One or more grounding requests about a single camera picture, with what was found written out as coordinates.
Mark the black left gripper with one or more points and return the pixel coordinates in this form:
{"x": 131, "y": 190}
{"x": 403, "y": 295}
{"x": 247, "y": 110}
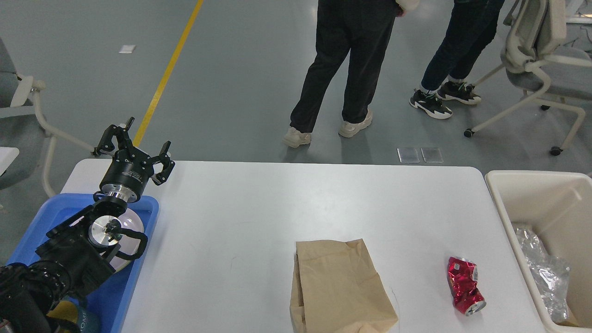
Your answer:
{"x": 131, "y": 168}

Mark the pink plate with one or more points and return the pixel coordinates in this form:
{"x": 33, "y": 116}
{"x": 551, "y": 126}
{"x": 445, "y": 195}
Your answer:
{"x": 129, "y": 220}

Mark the brown paper bag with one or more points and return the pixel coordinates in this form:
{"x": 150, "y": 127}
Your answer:
{"x": 336, "y": 289}

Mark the crushed red can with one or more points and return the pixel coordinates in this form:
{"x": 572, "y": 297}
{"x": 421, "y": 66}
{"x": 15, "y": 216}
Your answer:
{"x": 463, "y": 280}

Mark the aluminium foil tray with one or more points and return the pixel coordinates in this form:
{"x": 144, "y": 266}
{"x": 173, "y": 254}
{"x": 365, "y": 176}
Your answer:
{"x": 551, "y": 276}

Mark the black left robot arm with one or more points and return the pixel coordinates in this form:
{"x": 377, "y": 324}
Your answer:
{"x": 76, "y": 258}

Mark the grey chair at left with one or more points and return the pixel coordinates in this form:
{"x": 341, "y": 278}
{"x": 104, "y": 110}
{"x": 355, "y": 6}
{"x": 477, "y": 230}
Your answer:
{"x": 30, "y": 133}

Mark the white table at left edge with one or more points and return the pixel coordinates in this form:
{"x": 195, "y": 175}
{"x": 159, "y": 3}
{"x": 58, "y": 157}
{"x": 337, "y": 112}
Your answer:
{"x": 7, "y": 156}

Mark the blue plastic tray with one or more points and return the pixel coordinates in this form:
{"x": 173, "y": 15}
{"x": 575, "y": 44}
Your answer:
{"x": 111, "y": 301}

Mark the white grey office chair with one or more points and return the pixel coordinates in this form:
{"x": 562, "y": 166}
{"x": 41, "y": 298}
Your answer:
{"x": 535, "y": 60}

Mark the crumpled foil in bin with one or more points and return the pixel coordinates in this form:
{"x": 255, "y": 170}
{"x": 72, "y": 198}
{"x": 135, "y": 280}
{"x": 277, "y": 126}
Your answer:
{"x": 531, "y": 245}

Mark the white plastic bin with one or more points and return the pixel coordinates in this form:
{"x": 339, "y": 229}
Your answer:
{"x": 558, "y": 206}

